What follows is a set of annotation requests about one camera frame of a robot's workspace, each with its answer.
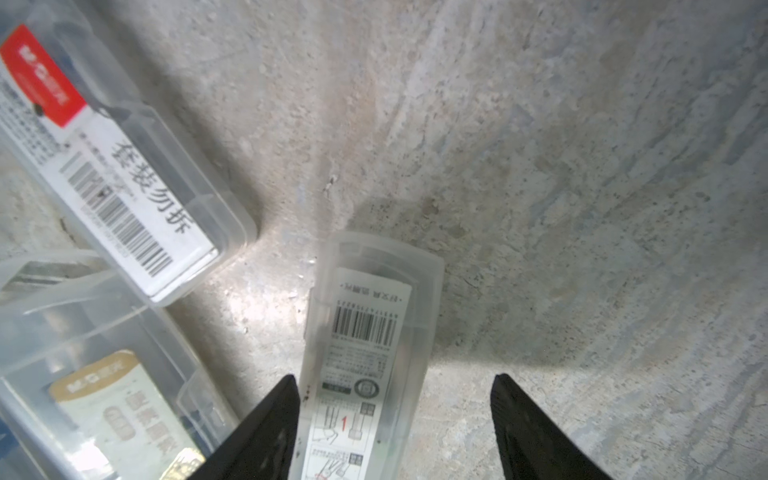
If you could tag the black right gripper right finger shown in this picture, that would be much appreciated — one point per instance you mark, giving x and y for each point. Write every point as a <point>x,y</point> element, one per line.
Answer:
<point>530,444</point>

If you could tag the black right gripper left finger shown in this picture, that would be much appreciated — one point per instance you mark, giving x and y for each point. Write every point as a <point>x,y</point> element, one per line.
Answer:
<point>262,445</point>

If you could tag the clear case barcode label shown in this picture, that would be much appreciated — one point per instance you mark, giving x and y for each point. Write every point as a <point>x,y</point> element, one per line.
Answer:
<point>370,330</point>

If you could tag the clear case gold label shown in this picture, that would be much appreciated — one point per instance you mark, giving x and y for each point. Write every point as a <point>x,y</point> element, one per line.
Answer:
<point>95,383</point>

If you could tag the clear case red label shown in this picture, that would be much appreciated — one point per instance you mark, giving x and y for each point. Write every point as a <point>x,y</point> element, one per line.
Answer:
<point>144,198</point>

